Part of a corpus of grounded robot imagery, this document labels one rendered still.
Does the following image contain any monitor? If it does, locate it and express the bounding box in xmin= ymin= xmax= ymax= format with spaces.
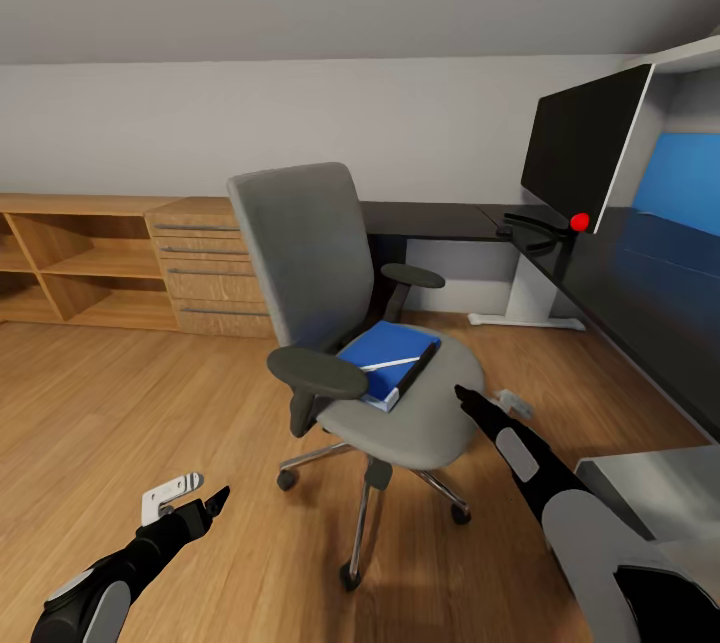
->
xmin=504 ymin=64 xmax=655 ymax=251

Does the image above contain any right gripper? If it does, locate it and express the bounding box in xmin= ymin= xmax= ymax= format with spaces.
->
xmin=455 ymin=384 xmax=509 ymax=434

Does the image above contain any pen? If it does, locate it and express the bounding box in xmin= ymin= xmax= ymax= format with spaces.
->
xmin=361 ymin=357 xmax=419 ymax=373

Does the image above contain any folder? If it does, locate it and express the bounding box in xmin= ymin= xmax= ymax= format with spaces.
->
xmin=339 ymin=320 xmax=440 ymax=412

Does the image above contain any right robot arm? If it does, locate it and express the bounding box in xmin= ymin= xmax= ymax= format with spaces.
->
xmin=455 ymin=384 xmax=720 ymax=643

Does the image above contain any swivel chair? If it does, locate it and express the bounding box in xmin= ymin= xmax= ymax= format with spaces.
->
xmin=226 ymin=162 xmax=485 ymax=593

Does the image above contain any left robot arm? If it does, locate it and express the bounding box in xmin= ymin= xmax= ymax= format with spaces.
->
xmin=30 ymin=473 xmax=230 ymax=643

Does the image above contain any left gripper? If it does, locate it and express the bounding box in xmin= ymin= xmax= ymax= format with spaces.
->
xmin=132 ymin=486 xmax=230 ymax=574

